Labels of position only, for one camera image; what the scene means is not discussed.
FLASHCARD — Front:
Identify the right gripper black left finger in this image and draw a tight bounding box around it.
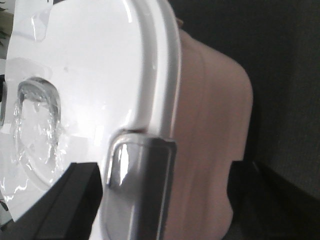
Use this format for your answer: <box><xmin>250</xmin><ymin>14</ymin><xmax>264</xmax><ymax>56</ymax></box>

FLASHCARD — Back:
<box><xmin>0</xmin><ymin>162</ymin><xmax>103</xmax><ymax>240</ymax></box>

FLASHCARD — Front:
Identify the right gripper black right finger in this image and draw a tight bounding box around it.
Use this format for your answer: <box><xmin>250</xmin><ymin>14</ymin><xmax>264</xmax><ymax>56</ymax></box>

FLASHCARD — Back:
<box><xmin>225</xmin><ymin>161</ymin><xmax>320</xmax><ymax>240</ymax></box>

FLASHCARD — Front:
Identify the grey lid latch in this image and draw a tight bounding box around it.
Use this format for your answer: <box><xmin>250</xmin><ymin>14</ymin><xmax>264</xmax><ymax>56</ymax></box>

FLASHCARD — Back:
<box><xmin>101</xmin><ymin>132</ymin><xmax>177</xmax><ymax>240</ymax></box>

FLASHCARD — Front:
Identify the white bin lid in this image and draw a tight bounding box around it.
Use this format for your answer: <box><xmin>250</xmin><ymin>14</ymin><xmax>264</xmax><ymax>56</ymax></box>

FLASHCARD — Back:
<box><xmin>0</xmin><ymin>0</ymin><xmax>182</xmax><ymax>240</ymax></box>

